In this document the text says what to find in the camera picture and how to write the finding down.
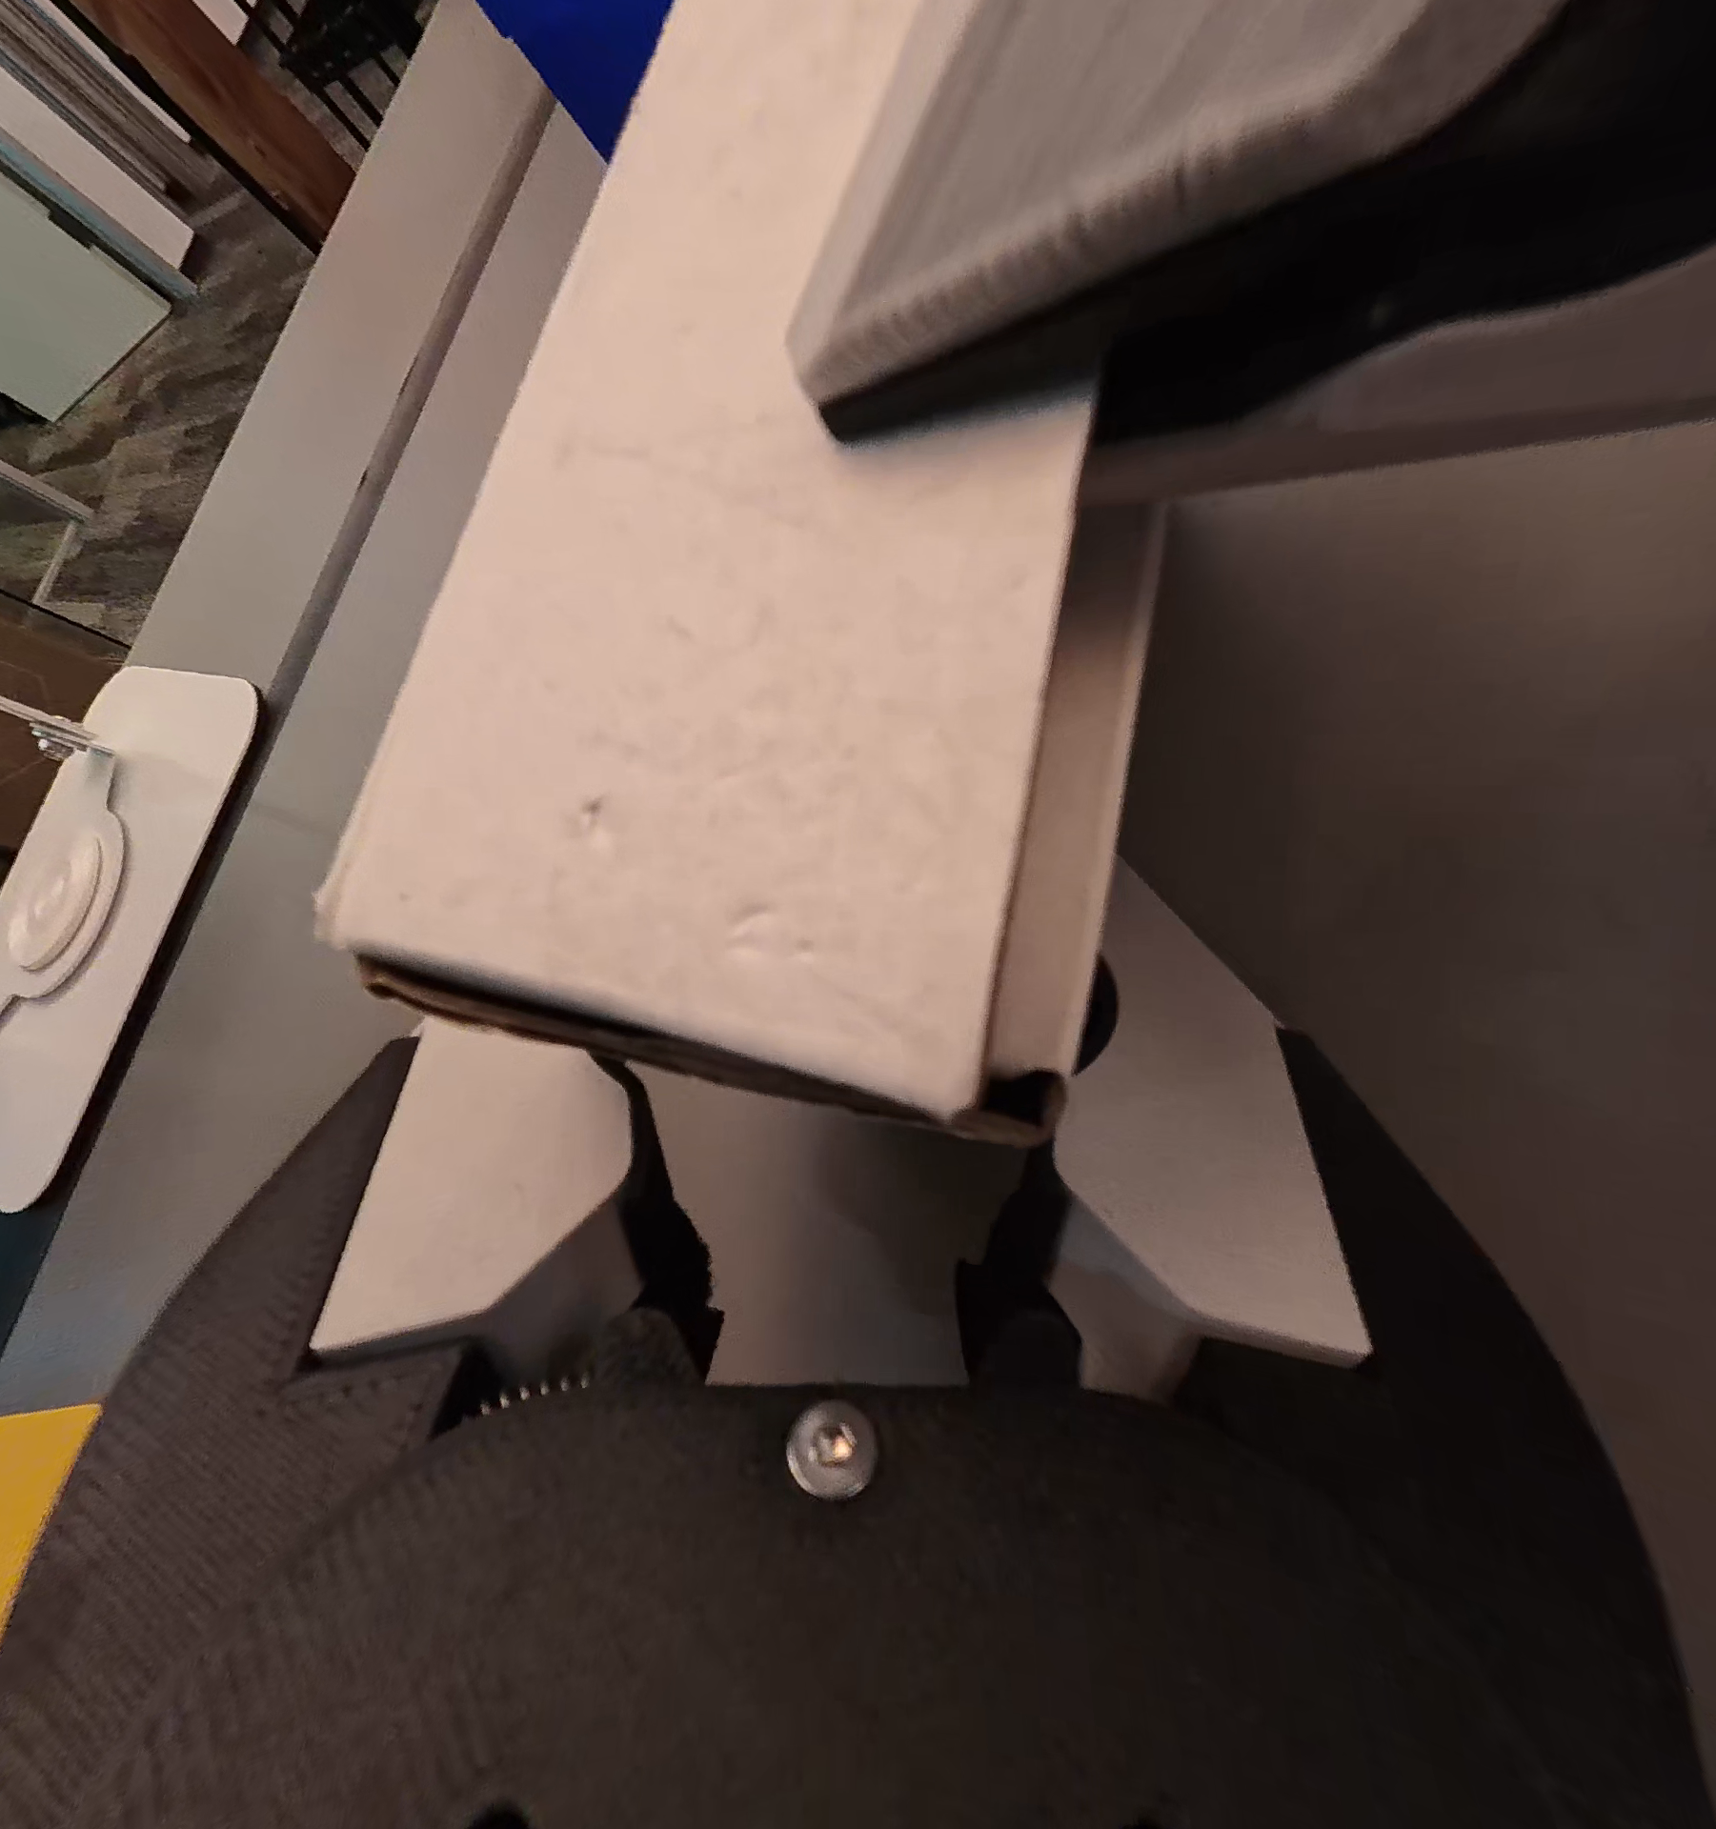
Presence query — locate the blue plastic bin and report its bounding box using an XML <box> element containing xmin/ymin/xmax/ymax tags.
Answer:
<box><xmin>478</xmin><ymin>0</ymin><xmax>677</xmax><ymax>161</ymax></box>

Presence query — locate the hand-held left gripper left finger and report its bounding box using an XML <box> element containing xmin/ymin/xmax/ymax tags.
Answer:
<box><xmin>310</xmin><ymin>1021</ymin><xmax>728</xmax><ymax>1362</ymax></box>

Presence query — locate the brown wooden table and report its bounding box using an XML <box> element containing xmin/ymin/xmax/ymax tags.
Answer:
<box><xmin>74</xmin><ymin>0</ymin><xmax>362</xmax><ymax>253</ymax></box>

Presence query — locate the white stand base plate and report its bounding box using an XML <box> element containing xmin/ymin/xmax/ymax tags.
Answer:
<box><xmin>0</xmin><ymin>663</ymin><xmax>263</xmax><ymax>1215</ymax></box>

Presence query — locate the yellow box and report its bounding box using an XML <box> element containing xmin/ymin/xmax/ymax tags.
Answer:
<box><xmin>0</xmin><ymin>1404</ymin><xmax>103</xmax><ymax>1762</ymax></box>

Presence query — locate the white cabinet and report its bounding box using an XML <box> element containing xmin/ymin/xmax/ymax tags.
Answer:
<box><xmin>0</xmin><ymin>24</ymin><xmax>204</xmax><ymax>424</ymax></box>

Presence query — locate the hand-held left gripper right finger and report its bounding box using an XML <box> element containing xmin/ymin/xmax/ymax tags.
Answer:
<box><xmin>1043</xmin><ymin>863</ymin><xmax>1374</xmax><ymax>1400</ymax></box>

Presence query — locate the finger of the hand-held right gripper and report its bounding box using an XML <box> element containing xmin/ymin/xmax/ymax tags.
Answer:
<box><xmin>1083</xmin><ymin>262</ymin><xmax>1716</xmax><ymax>504</ymax></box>
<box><xmin>789</xmin><ymin>0</ymin><xmax>1575</xmax><ymax>442</ymax></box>

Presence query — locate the black wire rack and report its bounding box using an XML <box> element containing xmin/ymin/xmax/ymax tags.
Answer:
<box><xmin>240</xmin><ymin>0</ymin><xmax>438</xmax><ymax>148</ymax></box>

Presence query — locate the white cardboard box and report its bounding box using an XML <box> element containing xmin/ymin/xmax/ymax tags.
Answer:
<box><xmin>314</xmin><ymin>0</ymin><xmax>1174</xmax><ymax>1145</ymax></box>

